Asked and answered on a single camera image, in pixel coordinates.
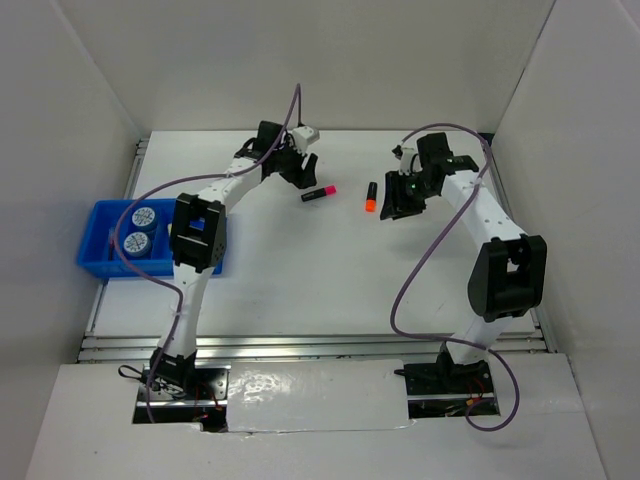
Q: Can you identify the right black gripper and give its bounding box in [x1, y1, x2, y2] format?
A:
[380, 169, 437, 220]

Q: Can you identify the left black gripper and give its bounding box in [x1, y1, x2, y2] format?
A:
[272, 137, 318, 190]

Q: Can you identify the pink black highlighter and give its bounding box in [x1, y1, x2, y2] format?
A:
[301, 185, 337, 203]

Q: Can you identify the orange black highlighter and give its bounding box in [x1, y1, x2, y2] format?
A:
[365, 181, 378, 213]

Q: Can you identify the red gel pen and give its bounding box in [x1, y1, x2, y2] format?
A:
[107, 227, 116, 261]

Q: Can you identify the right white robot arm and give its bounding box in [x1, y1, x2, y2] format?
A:
[380, 133, 547, 392]

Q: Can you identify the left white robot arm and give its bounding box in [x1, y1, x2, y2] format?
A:
[150, 121, 320, 399]

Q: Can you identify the blue divided plastic bin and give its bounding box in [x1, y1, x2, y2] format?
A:
[75, 198, 226, 279]

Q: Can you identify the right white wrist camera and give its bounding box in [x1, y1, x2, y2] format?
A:
[392, 145, 422, 176]

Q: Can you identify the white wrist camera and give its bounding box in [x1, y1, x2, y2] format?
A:
[290, 125, 320, 155]
[392, 145, 422, 176]

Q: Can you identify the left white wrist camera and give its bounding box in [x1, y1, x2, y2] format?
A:
[290, 125, 320, 155]

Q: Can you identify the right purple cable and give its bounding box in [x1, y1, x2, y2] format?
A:
[389, 122, 521, 432]

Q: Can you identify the purple cable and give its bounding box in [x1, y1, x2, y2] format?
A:
[114, 83, 304, 426]
[389, 122, 521, 432]

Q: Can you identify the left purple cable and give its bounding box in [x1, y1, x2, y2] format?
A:
[114, 83, 304, 426]

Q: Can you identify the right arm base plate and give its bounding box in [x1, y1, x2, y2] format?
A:
[395, 361, 494, 397]

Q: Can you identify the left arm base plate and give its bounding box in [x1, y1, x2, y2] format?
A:
[136, 365, 230, 409]

